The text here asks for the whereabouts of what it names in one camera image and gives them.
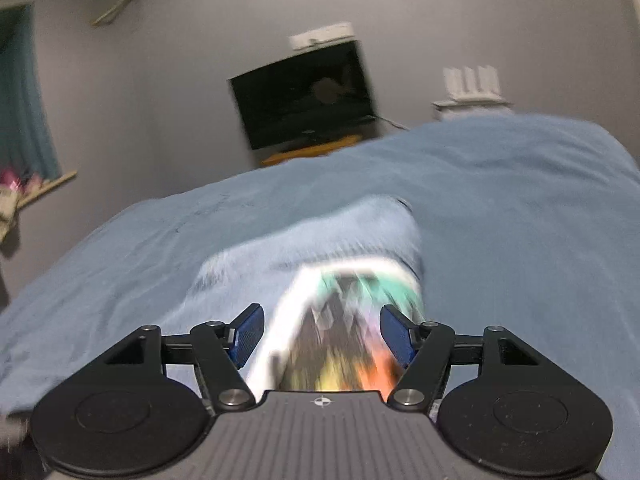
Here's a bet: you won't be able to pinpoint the white wifi router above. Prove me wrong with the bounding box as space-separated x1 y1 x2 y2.
432 65 513 122

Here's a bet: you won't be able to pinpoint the teal window curtain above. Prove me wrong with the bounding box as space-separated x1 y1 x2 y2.
1 4 62 180

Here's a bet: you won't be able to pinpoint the pink item on sill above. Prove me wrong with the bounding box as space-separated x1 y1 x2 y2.
0 168 43 195

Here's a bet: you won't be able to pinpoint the black television screen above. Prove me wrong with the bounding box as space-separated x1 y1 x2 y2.
229 40 376 151

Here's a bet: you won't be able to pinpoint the blue fleece bed blanket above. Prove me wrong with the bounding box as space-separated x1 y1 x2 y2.
1 115 639 479

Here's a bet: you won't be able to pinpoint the white colourful printed t-shirt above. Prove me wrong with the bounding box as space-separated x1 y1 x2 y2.
245 256 424 398

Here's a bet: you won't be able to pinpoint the light blue denim jeans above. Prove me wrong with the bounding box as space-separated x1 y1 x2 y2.
163 196 424 348

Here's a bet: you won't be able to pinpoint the white box above television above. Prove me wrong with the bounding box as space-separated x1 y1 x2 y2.
288 22 355 51

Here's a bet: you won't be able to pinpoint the patterned cloth on sill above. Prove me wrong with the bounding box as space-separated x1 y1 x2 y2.
0 185 21 243

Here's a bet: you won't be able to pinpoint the yellow television stand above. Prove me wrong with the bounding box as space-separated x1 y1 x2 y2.
260 134 363 167

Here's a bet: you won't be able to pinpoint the wooden window sill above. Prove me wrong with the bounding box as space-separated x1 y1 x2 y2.
17 170 78 209

